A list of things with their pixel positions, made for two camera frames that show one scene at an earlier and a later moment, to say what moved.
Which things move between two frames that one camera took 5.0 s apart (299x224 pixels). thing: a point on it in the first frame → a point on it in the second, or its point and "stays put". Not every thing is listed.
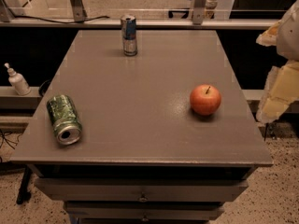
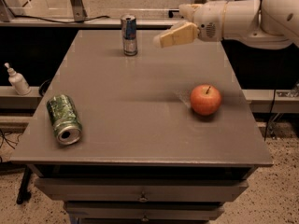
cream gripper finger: (280, 92) → (185, 32)
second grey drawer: (145, 211) stays put
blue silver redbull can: (129, 28) stays put
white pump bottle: (18, 81) stays put
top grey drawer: (84, 189) stays put
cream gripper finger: (269, 37) → (188, 10)
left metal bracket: (77, 4) stays put
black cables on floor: (3, 138) stays put
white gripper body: (290, 35) → (209, 21)
